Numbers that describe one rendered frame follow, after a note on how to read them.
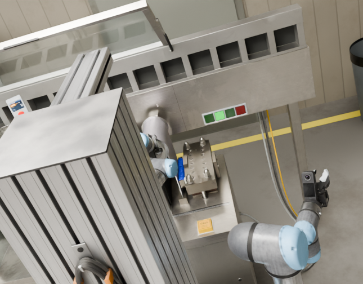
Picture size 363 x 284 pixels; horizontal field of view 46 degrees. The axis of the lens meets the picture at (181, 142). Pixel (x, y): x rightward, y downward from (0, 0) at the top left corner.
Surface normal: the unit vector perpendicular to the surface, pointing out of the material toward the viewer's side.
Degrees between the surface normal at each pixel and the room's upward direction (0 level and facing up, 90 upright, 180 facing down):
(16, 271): 0
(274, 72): 90
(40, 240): 90
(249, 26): 90
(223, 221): 0
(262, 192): 0
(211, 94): 90
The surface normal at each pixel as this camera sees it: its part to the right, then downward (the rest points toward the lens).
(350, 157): -0.27, -0.82
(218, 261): 0.04, 0.52
